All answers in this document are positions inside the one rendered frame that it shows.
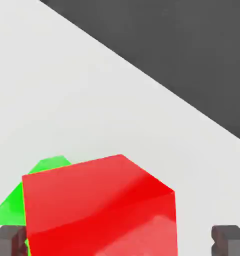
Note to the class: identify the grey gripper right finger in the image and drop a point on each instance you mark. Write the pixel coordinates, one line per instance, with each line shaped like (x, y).
(230, 242)

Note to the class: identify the small green cube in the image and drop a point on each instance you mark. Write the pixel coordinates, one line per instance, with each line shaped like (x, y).
(12, 208)

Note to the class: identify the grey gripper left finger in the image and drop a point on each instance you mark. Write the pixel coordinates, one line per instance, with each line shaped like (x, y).
(5, 241)

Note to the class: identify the small red cube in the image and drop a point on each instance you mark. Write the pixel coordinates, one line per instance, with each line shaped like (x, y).
(99, 208)

